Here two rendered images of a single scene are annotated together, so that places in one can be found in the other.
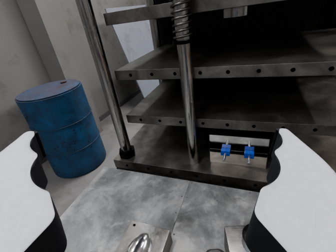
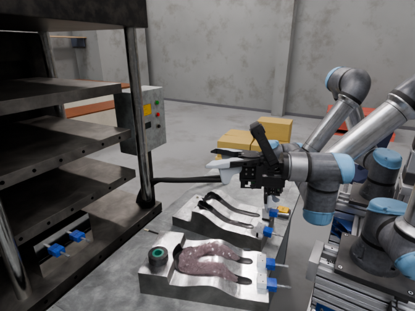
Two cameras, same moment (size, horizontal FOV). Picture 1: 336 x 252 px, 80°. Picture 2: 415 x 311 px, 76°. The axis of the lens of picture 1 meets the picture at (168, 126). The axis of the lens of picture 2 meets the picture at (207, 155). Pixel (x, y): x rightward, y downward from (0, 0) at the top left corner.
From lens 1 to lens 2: 67 cm
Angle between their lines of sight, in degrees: 77
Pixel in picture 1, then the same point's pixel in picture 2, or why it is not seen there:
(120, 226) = not seen: outside the picture
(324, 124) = (112, 181)
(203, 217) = (107, 302)
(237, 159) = (70, 251)
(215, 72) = (20, 175)
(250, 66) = (52, 158)
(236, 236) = (149, 268)
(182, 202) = not seen: outside the picture
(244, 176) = (89, 257)
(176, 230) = not seen: outside the picture
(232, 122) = (53, 217)
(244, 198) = (111, 265)
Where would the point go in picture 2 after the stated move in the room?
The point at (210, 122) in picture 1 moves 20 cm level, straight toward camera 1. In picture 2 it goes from (29, 232) to (70, 242)
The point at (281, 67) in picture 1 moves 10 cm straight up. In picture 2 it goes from (76, 152) to (71, 131)
